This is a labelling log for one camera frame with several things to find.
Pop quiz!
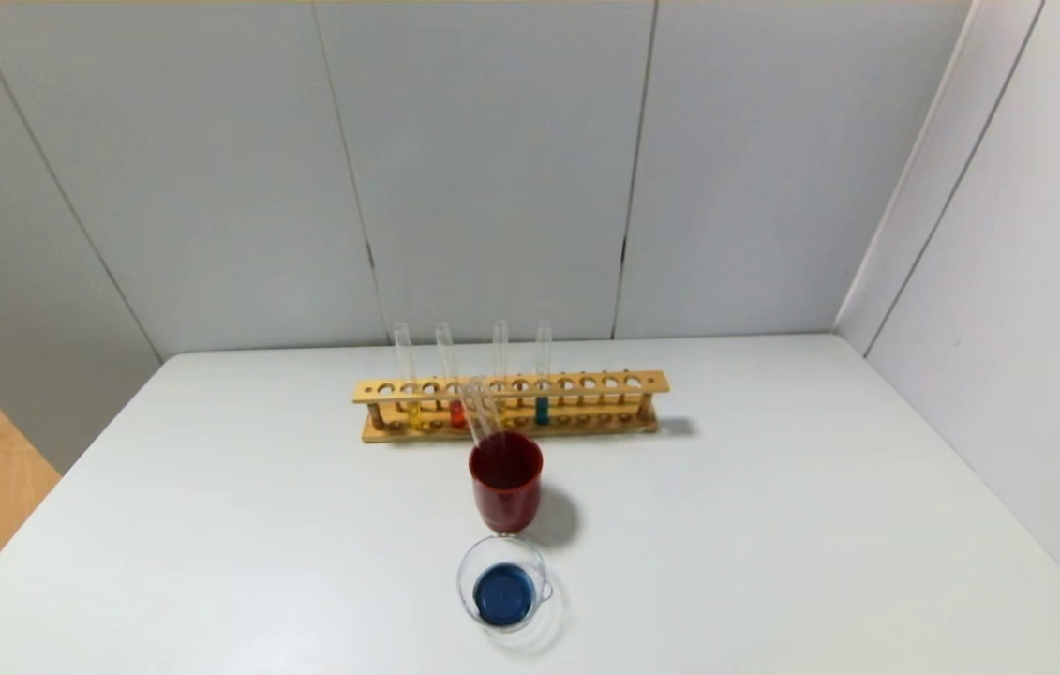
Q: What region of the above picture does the test tube red liquid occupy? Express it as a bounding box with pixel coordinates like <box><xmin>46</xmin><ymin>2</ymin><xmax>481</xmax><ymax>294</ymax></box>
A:
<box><xmin>435</xmin><ymin>322</ymin><xmax>468</xmax><ymax>430</ymax></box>
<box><xmin>476</xmin><ymin>377</ymin><xmax>510</xmax><ymax>470</ymax></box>

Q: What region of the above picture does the test tube blue liquid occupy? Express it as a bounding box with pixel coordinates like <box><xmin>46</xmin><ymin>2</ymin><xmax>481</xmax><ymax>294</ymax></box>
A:
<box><xmin>460</xmin><ymin>382</ymin><xmax>498</xmax><ymax>470</ymax></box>
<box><xmin>533</xmin><ymin>321</ymin><xmax>554</xmax><ymax>428</ymax></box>

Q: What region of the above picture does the test tube yellow liquid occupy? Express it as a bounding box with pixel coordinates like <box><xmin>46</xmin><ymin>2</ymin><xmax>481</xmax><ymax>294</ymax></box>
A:
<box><xmin>490</xmin><ymin>321</ymin><xmax>511</xmax><ymax>428</ymax></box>
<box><xmin>395</xmin><ymin>323</ymin><xmax>425</xmax><ymax>431</ymax></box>

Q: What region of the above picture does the wooden test tube rack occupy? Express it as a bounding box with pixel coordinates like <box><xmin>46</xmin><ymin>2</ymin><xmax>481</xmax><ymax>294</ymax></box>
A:
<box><xmin>351</xmin><ymin>370</ymin><xmax>671</xmax><ymax>444</ymax></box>

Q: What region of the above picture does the red plastic cup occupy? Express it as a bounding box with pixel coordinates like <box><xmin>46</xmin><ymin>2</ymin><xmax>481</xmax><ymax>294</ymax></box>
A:
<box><xmin>468</xmin><ymin>431</ymin><xmax>545</xmax><ymax>535</ymax></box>

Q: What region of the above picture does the clear glass dish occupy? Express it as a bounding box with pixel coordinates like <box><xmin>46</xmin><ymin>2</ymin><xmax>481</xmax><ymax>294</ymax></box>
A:
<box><xmin>455</xmin><ymin>533</ymin><xmax>565</xmax><ymax>655</ymax></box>

